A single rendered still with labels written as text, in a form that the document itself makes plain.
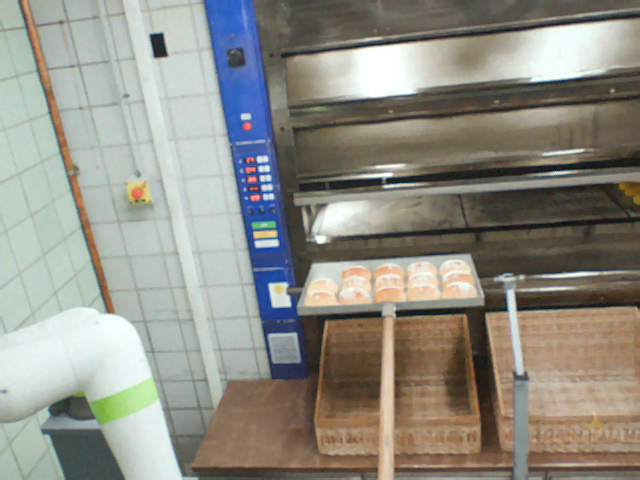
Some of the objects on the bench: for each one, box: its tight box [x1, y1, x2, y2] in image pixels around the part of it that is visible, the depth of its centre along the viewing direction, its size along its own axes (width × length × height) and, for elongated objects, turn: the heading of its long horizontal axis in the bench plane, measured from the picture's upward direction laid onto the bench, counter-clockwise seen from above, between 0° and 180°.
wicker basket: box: [314, 314, 482, 456], centre depth 227 cm, size 49×56×28 cm
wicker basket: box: [485, 307, 640, 453], centre depth 216 cm, size 49×56×28 cm
